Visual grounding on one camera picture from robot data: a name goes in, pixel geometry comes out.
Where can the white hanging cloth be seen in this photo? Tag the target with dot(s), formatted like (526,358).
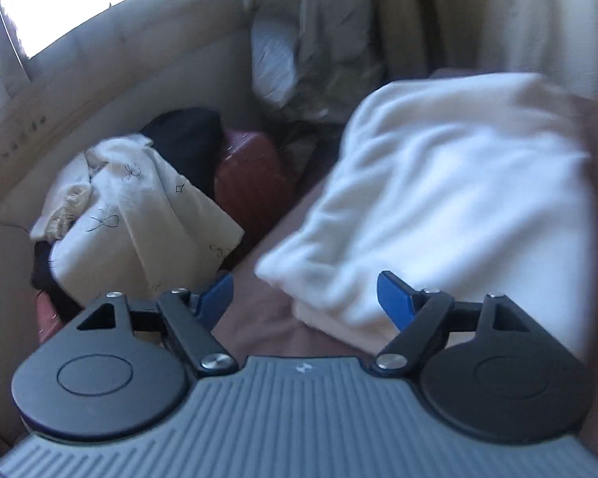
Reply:
(528,15)

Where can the black folded garment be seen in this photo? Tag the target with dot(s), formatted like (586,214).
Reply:
(45,271)

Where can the grey plastic bag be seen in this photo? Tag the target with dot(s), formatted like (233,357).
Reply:
(319,40)

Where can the red suitcase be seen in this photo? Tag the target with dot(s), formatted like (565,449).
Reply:
(249,169)

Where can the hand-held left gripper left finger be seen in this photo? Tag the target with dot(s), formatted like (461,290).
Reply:
(217,295)

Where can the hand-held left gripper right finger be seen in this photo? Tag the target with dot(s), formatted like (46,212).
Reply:
(393,299)

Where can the white fleece jacket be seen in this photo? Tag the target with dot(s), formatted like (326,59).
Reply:
(453,199)

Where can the black crumpled garment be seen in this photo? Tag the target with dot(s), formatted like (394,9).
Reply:
(184,139)

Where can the beige curtain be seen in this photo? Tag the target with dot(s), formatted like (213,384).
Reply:
(403,10)

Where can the cream printed cloth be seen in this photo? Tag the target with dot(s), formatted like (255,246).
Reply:
(129,219)

